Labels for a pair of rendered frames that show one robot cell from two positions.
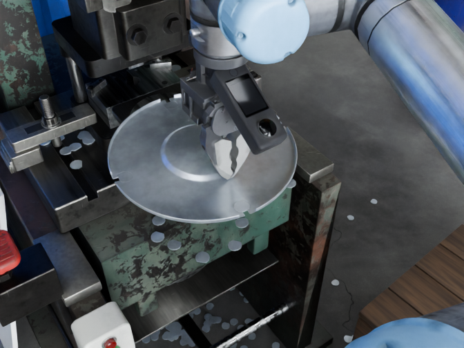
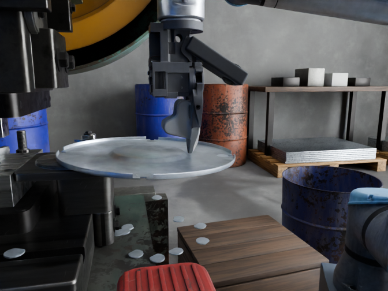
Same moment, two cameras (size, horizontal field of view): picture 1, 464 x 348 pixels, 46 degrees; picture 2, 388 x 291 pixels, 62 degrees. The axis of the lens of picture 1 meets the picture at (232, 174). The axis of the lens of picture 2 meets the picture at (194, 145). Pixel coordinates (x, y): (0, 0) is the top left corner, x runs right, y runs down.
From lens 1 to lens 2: 0.77 m
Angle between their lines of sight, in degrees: 66
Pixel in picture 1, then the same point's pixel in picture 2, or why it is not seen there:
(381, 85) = not seen: hidden behind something
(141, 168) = (141, 168)
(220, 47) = (202, 8)
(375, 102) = not seen: hidden behind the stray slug
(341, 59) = not seen: outside the picture
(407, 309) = (220, 264)
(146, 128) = (86, 161)
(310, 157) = (139, 189)
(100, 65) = (21, 100)
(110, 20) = (29, 44)
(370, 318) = (219, 280)
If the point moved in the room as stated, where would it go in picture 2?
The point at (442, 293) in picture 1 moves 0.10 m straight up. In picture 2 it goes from (217, 249) to (217, 221)
